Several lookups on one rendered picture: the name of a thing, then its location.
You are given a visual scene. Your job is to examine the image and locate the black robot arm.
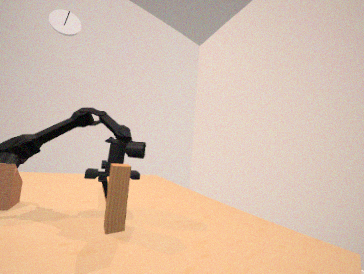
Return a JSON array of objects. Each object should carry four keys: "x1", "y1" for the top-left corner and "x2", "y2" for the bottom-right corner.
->
[{"x1": 0, "y1": 107, "x2": 146, "y2": 169}]

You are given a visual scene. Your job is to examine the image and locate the brown wooden post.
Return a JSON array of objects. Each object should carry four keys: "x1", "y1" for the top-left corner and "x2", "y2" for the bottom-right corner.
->
[{"x1": 103, "y1": 163, "x2": 131, "y2": 235}]

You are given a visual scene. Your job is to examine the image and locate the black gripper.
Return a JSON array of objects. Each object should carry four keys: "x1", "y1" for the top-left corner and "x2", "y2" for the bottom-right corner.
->
[{"x1": 84, "y1": 155, "x2": 140, "y2": 198}]

